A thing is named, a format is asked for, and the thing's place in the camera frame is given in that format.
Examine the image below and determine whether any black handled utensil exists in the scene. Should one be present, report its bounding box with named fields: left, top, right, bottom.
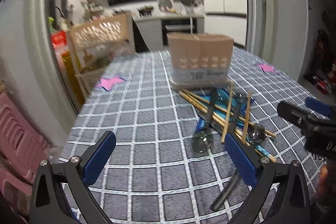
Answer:
left=210, top=170, right=240, bottom=211

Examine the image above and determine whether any operator right hand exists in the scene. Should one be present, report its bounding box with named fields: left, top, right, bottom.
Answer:
left=315, top=160, right=335, bottom=214

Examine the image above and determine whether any wooden chopstick blue tip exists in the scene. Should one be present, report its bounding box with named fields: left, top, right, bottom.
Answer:
left=178, top=91, right=276, bottom=162

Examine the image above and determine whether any wooden chopstick patterned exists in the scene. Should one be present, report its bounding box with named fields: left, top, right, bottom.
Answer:
left=183, top=89, right=276, bottom=138

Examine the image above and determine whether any pink plastic stool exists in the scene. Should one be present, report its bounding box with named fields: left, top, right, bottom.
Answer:
left=1, top=92, right=51, bottom=215

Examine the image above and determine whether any beige utensil holder caddy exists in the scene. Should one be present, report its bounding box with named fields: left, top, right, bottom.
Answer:
left=167, top=32, right=234, bottom=91

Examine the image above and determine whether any grey checkered tablecloth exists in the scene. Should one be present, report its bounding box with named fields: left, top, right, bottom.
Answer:
left=60, top=49, right=322, bottom=223

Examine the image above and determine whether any built-in black oven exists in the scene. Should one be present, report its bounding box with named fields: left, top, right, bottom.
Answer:
left=161, top=18, right=197, bottom=46

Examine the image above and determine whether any beige perforated storage rack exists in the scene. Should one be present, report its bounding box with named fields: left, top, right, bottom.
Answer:
left=68, top=13, right=135, bottom=97

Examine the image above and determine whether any red plastic basket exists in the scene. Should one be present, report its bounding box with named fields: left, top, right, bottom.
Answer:
left=51, top=31, right=67, bottom=50

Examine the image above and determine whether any black wok on stove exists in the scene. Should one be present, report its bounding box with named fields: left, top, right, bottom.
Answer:
left=137, top=6, right=154, bottom=17

